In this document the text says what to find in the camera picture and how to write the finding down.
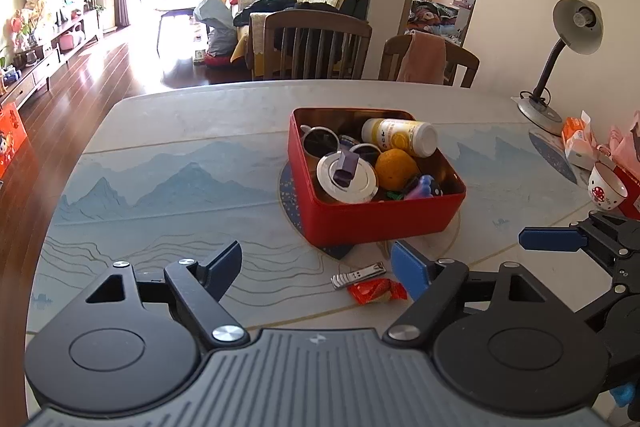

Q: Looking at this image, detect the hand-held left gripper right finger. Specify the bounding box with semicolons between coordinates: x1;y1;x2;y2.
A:
382;239;545;349

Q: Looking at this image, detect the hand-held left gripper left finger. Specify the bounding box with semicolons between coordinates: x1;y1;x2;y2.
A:
84;240;251;349

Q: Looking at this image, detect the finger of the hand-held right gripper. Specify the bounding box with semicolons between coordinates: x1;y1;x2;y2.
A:
518;209;640;280

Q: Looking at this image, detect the red snack packet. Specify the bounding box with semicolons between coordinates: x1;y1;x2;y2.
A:
347;279;407;306

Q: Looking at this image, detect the silver nail clipper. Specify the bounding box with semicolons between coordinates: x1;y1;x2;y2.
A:
330;261;387;291

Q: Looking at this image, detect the red tin box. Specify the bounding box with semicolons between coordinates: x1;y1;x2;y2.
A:
287;107;468;248

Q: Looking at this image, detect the round chrome tin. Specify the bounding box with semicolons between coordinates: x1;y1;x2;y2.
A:
316;152;379;204

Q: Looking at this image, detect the white yellow pill bottle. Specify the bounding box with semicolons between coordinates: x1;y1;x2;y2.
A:
361;117;439;158

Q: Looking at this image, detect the person's right hand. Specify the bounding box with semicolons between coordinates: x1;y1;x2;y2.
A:
612;384;639;409

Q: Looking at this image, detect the white mushroom print mug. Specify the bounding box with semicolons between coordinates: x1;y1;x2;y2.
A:
587;161;629;214

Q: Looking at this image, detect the blue plastic toy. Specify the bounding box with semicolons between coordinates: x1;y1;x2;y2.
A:
404;174;444;200

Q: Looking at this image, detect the dark blue round coaster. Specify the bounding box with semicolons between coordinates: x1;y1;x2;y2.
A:
528;130;579;186
278;161;362;261

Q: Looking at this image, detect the landscape printed table mat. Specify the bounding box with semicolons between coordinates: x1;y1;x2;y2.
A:
26;122;640;408

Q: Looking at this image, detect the orange fruit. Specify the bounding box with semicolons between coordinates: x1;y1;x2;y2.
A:
374;148;421;192

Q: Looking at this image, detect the orange tissue packet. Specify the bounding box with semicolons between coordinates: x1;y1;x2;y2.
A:
560;110;599;170

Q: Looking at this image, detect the small purple packet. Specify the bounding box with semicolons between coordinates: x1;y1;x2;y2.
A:
332;151;359;188

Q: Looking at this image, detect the pink wrapped packet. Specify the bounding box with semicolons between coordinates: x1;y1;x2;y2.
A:
606;109;640;168

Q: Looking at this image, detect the dark round tin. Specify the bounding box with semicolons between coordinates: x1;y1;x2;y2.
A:
347;142;382;163
303;126;344;159

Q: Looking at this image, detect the wooden dining chair with towel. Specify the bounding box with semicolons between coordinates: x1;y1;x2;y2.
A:
378;33;481;89

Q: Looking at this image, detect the red floor cushion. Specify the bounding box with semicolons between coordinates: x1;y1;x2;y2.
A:
202;51;242;69

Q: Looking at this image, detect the pink towel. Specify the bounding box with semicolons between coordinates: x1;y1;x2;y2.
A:
397;30;447;86

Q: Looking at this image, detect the grey desk lamp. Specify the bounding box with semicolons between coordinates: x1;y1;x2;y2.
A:
517;0;605;137

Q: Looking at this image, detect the wide wooden dining chair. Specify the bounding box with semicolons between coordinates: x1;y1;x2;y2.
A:
262;9;374;80

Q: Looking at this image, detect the grey plastic bag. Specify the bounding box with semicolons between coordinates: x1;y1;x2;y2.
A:
193;0;239;58

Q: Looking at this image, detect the bed with printed blanket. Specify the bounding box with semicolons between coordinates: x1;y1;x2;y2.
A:
410;0;469;46

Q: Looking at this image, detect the orange gift box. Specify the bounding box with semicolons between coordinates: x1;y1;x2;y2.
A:
0;102;27;180

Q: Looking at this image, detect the pile of dark clothes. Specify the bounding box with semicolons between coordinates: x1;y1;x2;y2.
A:
234;0;341;26

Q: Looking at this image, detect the white coffee table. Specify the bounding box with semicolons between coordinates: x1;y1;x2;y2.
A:
154;0;211;58

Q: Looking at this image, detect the wooden tv cabinet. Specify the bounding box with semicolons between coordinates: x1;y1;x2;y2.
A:
0;6;107;108

